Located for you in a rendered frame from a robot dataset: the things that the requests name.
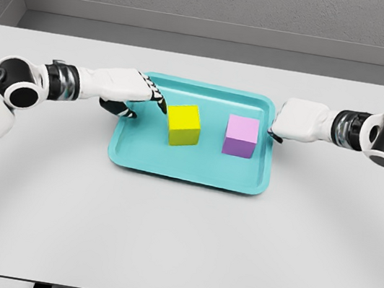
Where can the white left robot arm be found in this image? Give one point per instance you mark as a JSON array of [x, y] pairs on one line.
[[22, 88]]

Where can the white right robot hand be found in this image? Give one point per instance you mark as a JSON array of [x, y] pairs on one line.
[[298, 118]]

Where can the teal plastic tray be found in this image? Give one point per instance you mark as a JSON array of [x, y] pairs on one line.
[[188, 165]]

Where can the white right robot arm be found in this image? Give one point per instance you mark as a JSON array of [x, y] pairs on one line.
[[380, 133]]

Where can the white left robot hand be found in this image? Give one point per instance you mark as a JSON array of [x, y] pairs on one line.
[[128, 84]]

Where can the yellow cube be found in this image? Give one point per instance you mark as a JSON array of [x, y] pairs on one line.
[[183, 125]]

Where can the pink purple cube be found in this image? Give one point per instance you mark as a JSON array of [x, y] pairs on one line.
[[240, 137]]

